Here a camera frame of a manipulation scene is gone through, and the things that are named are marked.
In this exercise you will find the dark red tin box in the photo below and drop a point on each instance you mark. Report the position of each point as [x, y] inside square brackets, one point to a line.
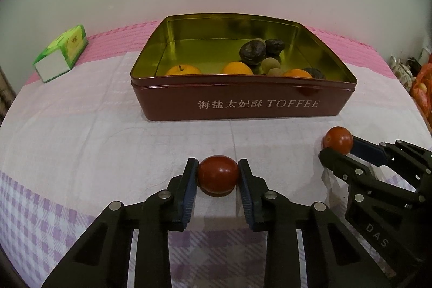
[168, 102]

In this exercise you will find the dark red tomato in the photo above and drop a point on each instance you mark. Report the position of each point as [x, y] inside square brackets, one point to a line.
[217, 173]

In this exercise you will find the pink table mat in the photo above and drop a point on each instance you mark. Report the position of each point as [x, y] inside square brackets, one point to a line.
[354, 51]

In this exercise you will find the bright red tomato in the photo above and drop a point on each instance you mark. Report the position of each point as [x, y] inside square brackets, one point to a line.
[338, 139]

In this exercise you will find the orange with stem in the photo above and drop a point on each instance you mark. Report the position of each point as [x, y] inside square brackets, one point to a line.
[183, 70]

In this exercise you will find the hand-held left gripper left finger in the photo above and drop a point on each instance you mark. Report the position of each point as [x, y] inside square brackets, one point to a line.
[189, 193]

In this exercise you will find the elongated orange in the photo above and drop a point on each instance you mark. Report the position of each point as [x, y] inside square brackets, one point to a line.
[237, 68]

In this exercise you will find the medium dark passion fruit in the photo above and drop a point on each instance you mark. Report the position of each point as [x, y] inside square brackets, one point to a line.
[275, 46]

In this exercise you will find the round orange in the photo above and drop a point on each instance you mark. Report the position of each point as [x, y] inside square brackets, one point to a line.
[297, 73]

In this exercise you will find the large dark passion fruit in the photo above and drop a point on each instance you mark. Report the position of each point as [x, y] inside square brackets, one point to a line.
[253, 52]

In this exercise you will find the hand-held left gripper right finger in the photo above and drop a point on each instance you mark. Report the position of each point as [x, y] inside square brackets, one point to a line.
[246, 197]

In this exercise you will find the green tissue box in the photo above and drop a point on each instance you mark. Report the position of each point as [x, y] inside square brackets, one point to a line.
[52, 67]

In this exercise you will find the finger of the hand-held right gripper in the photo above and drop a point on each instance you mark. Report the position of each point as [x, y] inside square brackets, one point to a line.
[344, 166]
[369, 151]

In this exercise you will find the small dark passion fruit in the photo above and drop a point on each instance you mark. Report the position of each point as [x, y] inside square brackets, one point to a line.
[316, 73]

